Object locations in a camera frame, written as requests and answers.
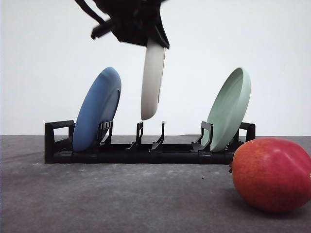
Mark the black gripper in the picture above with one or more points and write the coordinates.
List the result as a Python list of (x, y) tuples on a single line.
[(133, 21)]

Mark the white plate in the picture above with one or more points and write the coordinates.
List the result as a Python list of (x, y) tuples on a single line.
[(152, 78)]

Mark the red pomegranate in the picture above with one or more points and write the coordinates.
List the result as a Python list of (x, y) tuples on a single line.
[(272, 175)]

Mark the blue plate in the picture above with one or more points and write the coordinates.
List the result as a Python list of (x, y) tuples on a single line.
[(98, 105)]

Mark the green plate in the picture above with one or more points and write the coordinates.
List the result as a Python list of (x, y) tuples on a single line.
[(229, 109)]

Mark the black dish rack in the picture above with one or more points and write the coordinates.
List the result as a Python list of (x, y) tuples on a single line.
[(60, 149)]

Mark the black cable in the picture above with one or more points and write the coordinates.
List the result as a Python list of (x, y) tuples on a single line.
[(85, 7)]

